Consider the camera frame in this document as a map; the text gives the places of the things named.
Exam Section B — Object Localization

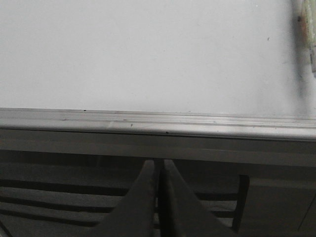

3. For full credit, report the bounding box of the white whiteboard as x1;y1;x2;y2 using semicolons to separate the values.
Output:
0;0;316;117

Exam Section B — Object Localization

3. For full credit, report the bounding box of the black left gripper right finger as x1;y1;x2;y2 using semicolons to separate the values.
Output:
161;160;238;237

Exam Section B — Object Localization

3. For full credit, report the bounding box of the white whiteboard marker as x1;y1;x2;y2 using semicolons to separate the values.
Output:
295;0;316;75

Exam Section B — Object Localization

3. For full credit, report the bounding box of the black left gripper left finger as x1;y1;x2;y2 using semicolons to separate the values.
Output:
85;160;158;237

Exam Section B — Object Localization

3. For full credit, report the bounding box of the grey whiteboard tray rail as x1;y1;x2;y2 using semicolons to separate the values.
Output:
0;108;316;141

